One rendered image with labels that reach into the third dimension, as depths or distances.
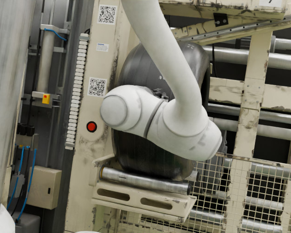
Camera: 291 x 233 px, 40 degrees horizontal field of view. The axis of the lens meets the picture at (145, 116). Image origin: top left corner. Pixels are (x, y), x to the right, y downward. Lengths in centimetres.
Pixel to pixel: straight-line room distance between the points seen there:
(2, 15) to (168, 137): 50
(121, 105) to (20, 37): 40
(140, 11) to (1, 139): 32
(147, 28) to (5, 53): 28
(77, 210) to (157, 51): 106
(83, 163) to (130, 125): 75
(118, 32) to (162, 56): 86
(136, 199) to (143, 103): 63
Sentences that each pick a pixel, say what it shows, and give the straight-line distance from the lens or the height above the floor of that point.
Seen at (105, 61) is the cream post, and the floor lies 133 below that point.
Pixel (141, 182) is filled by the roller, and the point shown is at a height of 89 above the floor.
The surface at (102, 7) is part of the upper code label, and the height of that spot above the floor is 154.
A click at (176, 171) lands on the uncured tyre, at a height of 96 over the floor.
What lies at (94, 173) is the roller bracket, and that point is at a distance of 149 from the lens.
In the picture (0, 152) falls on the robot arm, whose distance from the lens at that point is 54.
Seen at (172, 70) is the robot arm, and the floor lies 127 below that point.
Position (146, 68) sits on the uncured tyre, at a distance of 138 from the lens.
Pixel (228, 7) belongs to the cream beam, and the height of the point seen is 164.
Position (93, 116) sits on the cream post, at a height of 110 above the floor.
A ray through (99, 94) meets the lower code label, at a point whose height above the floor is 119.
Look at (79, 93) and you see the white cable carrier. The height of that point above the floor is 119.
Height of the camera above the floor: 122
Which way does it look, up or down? 3 degrees down
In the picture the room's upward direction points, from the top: 8 degrees clockwise
